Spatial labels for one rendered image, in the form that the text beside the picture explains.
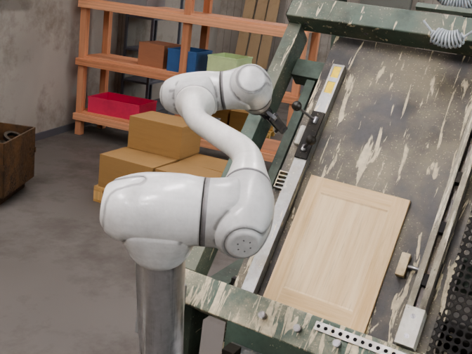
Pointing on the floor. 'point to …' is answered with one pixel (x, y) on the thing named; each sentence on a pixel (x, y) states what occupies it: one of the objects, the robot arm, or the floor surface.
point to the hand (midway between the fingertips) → (260, 115)
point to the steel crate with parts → (15, 158)
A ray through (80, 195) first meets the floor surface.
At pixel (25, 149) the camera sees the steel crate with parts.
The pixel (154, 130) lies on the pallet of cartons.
